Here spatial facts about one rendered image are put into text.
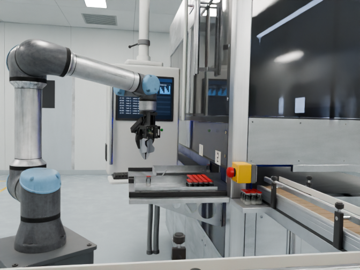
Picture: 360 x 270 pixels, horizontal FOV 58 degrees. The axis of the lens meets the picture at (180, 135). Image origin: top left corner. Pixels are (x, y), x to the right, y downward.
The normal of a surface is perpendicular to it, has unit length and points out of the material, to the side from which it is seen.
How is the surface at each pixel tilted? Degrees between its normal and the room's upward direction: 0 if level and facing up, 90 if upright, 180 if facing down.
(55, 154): 90
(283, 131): 90
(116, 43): 90
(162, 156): 90
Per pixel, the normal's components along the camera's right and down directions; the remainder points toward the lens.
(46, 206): 0.59, 0.06
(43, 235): 0.47, -0.25
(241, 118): 0.16, 0.06
